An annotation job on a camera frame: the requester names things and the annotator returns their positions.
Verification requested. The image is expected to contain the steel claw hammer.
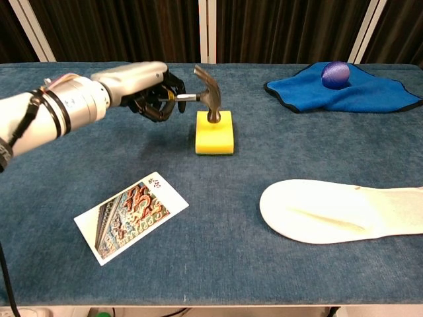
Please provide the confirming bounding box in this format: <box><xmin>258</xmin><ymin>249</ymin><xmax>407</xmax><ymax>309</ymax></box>
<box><xmin>158</xmin><ymin>64</ymin><xmax>223</xmax><ymax>124</ymax></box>

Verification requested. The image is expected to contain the blue table cover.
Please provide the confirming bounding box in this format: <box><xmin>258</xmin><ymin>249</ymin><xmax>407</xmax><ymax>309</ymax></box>
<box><xmin>0</xmin><ymin>61</ymin><xmax>423</xmax><ymax>308</ymax></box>

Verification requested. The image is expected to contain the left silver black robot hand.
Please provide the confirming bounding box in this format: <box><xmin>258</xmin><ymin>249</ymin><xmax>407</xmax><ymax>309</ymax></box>
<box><xmin>89</xmin><ymin>61</ymin><xmax>186</xmax><ymax>123</ymax></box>

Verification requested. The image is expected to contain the white curtain frame post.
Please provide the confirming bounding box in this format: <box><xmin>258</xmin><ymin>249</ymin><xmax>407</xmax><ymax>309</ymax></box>
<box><xmin>8</xmin><ymin>0</ymin><xmax>57</xmax><ymax>63</ymax></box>
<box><xmin>347</xmin><ymin>0</ymin><xmax>387</xmax><ymax>65</ymax></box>
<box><xmin>198</xmin><ymin>0</ymin><xmax>218</xmax><ymax>65</ymax></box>

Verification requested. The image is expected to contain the yellow sponge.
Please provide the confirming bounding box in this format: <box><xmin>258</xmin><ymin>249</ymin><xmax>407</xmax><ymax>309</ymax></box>
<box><xmin>194</xmin><ymin>110</ymin><xmax>237</xmax><ymax>157</ymax></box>

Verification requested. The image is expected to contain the blue cloth black trim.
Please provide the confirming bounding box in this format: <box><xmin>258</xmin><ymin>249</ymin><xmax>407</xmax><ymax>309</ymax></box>
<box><xmin>263</xmin><ymin>61</ymin><xmax>423</xmax><ymax>114</ymax></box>

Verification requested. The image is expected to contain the purple egg-shaped ball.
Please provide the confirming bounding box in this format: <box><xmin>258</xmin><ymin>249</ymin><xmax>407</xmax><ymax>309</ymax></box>
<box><xmin>321</xmin><ymin>61</ymin><xmax>350</xmax><ymax>89</ymax></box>

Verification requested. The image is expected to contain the dragon picture postcard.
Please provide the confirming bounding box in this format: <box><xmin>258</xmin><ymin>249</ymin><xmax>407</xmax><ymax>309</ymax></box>
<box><xmin>73</xmin><ymin>171</ymin><xmax>190</xmax><ymax>267</ymax></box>

